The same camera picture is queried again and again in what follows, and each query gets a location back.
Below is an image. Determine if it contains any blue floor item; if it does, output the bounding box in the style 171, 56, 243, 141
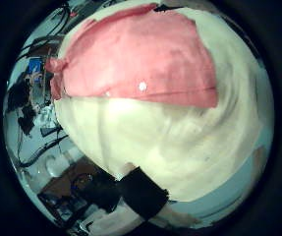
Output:
28, 57, 43, 75

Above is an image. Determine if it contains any black floor cable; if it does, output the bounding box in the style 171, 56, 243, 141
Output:
17, 133, 70, 169

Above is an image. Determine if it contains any orange button shirt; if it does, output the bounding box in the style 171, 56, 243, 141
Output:
44, 3, 220, 109

